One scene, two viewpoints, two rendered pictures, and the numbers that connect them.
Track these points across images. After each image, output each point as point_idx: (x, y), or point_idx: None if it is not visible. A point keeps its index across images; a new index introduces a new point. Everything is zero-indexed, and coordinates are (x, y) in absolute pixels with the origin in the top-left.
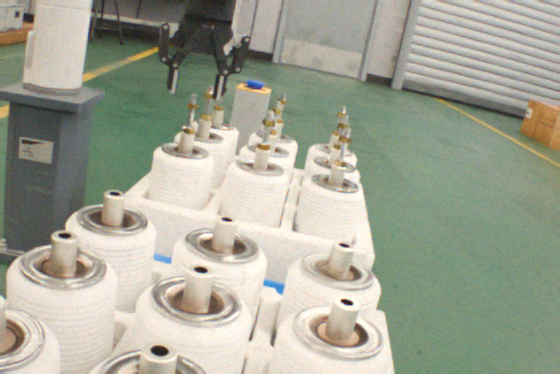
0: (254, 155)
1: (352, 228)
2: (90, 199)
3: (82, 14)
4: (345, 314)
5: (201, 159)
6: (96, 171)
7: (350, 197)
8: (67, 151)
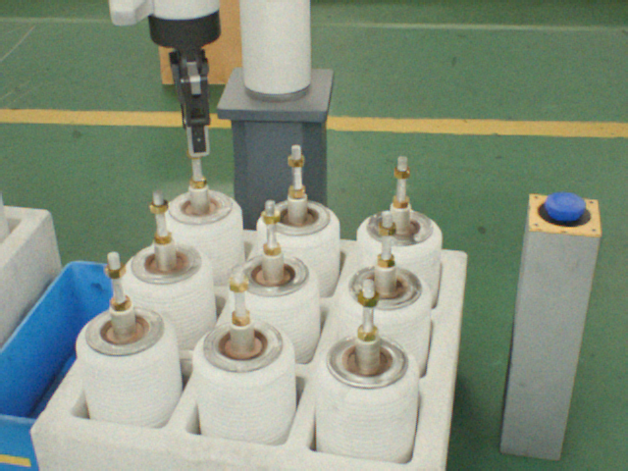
0: (241, 264)
1: (91, 398)
2: (475, 279)
3: (253, 2)
4: None
5: (174, 221)
6: (607, 267)
7: (78, 345)
8: (239, 161)
